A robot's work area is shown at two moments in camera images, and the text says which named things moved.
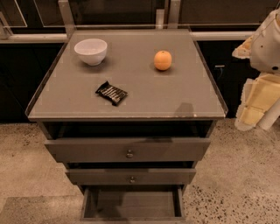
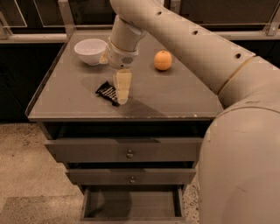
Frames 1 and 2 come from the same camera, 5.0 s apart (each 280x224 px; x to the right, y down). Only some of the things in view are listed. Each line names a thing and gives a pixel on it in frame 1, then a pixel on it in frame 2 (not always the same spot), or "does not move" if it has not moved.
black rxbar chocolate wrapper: x=115 y=94 does not move
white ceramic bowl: x=92 y=51 does not move
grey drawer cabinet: x=130 y=113 does not move
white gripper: x=266 y=49 → x=120 y=59
